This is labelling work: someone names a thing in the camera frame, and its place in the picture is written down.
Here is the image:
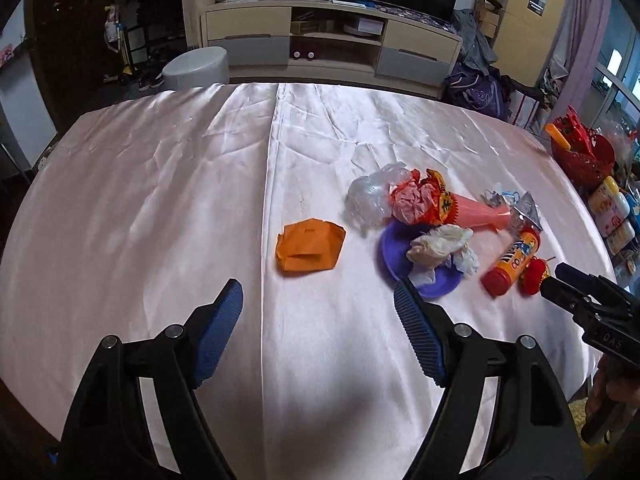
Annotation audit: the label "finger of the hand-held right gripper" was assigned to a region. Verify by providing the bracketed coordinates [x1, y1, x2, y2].
[539, 276, 598, 320]
[554, 262, 632, 311]

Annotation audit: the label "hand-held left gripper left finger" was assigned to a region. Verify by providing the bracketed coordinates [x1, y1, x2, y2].
[59, 278, 244, 480]

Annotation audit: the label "orange paper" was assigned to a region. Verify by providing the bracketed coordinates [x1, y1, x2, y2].
[275, 217, 347, 277]

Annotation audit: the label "crumpled clear wrapper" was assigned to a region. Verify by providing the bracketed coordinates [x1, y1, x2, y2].
[481, 185, 521, 208]

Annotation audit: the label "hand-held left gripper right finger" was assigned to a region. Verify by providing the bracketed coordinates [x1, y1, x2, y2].
[392, 278, 586, 480]

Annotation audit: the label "white crumpled tissue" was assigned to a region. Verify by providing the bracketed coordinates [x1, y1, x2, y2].
[406, 224, 480, 286]

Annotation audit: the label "pale yellow bottle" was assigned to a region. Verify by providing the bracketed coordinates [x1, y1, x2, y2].
[605, 220, 637, 257]

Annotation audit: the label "orange plastic tube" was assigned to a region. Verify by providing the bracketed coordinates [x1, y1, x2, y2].
[545, 124, 572, 152]

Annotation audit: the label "silver foil wrapper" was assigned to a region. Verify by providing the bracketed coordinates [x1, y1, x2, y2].
[509, 191, 543, 234]

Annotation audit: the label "pink satin tablecloth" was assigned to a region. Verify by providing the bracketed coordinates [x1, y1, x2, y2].
[0, 81, 618, 471]

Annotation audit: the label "purple plastic plate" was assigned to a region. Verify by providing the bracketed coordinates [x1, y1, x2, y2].
[378, 221, 462, 297]

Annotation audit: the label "purple bag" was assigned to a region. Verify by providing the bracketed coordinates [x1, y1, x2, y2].
[444, 67, 507, 121]

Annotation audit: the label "red paper wrapper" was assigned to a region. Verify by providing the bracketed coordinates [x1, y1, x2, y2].
[389, 169, 463, 226]

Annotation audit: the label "grey round stool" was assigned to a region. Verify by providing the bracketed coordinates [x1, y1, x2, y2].
[162, 46, 230, 91]

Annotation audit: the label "beige grey media cabinet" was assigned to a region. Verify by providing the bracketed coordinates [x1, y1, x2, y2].
[200, 0, 463, 98]

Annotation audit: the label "large cardboard box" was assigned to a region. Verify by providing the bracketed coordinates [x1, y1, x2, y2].
[502, 0, 586, 87]

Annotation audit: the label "dark sneakers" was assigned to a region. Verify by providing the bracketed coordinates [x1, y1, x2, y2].
[137, 71, 167, 93]

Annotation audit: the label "orange red tube can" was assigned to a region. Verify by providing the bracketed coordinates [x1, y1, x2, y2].
[481, 226, 543, 297]

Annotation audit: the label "small red ornament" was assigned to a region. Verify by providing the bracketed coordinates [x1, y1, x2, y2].
[522, 255, 557, 297]

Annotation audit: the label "grey jacket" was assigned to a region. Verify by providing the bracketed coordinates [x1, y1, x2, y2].
[452, 8, 502, 78]

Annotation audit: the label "clear plastic bag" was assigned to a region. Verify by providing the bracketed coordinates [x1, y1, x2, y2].
[346, 161, 418, 231]

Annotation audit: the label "white hanging bag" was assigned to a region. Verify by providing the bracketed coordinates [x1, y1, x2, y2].
[102, 4, 124, 54]

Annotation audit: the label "dark wooden door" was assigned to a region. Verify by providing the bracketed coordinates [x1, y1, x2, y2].
[22, 0, 117, 128]

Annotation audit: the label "pink plastic vase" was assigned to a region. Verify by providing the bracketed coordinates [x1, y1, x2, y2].
[442, 192, 513, 233]

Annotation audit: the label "purple curtain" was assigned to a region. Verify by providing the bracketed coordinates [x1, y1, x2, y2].
[550, 0, 615, 92]

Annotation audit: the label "person's right hand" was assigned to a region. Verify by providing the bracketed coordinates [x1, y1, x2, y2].
[584, 362, 610, 426]

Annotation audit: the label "red plastic basket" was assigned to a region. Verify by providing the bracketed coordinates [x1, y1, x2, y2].
[545, 106, 617, 192]

